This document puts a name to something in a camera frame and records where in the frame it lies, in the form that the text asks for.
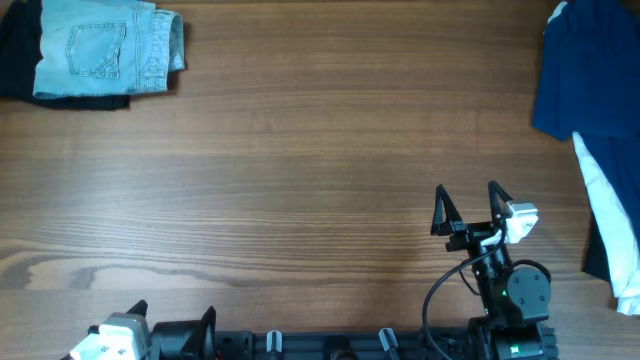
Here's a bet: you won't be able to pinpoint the dark blue garment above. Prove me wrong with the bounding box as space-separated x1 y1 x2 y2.
531 0 640 284

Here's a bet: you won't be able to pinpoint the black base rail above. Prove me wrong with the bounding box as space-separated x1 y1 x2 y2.
215 328 559 360

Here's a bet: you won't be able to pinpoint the white garment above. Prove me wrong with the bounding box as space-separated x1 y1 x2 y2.
547 0 640 317

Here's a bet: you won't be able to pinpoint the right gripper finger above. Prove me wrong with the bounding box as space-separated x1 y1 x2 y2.
488 180 513 225
430 184 466 236

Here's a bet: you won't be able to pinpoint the black folded garment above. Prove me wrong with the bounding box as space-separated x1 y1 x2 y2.
1 0 130 111

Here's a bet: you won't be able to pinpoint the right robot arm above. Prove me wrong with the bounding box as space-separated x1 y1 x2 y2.
422 180 552 359

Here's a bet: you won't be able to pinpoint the light blue denim shorts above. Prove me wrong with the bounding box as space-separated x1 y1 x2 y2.
33 0 186 99

